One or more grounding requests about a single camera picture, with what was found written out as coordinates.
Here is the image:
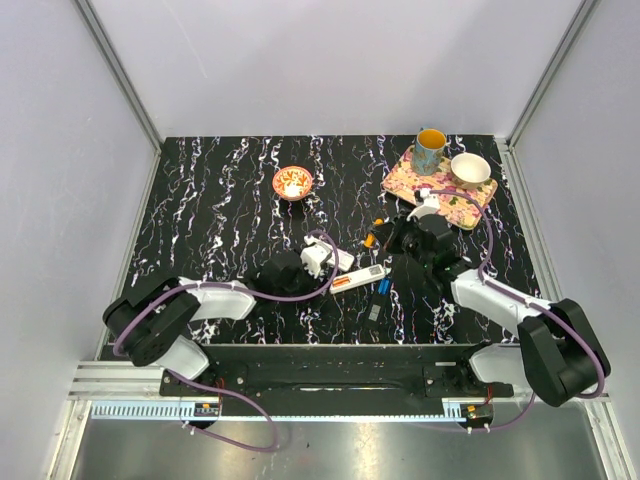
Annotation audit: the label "blue mug yellow inside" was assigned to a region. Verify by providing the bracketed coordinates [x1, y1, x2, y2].
[411, 129, 447, 176]

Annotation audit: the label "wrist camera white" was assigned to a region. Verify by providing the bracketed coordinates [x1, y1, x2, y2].
[300, 235, 340, 279]
[407, 188, 440, 220]

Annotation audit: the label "floral tray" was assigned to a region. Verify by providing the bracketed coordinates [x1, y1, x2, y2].
[379, 144, 499, 232]

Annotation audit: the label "black remote blue batteries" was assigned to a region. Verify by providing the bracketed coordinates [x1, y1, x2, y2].
[364, 277, 392, 330]

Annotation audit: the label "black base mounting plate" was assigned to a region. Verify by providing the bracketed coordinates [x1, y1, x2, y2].
[159, 343, 516, 419]

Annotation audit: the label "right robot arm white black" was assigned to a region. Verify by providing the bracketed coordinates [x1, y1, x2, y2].
[372, 214, 611, 407]

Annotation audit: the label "white remote black batteries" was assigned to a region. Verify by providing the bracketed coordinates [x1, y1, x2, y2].
[326, 248, 355, 272]

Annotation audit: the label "orange patterned small bowl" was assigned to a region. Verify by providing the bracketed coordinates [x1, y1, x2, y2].
[272, 166, 313, 202]

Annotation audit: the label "purple cable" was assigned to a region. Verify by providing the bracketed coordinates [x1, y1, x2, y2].
[112, 229, 341, 454]
[424, 188, 607, 434]

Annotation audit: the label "white remote orange batteries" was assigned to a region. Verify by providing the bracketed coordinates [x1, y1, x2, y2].
[329, 264, 391, 295]

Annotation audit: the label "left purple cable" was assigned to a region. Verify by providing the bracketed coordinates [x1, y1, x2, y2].
[112, 229, 341, 454]

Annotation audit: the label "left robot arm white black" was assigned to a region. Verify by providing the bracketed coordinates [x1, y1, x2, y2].
[102, 242, 345, 396]

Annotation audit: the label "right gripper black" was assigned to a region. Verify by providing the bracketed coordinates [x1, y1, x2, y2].
[371, 209, 432, 269]

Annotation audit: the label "cream white bowl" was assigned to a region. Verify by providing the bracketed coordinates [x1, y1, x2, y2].
[450, 153, 491, 189]

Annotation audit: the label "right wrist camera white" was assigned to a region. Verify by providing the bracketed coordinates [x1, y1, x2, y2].
[407, 188, 440, 220]

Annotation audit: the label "orange handled screwdriver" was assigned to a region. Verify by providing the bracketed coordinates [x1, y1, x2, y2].
[363, 218, 384, 248]

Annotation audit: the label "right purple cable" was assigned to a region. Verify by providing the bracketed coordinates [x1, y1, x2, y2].
[424, 188, 607, 434]

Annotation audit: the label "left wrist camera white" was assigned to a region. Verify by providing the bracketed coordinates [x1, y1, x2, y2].
[300, 235, 340, 279]

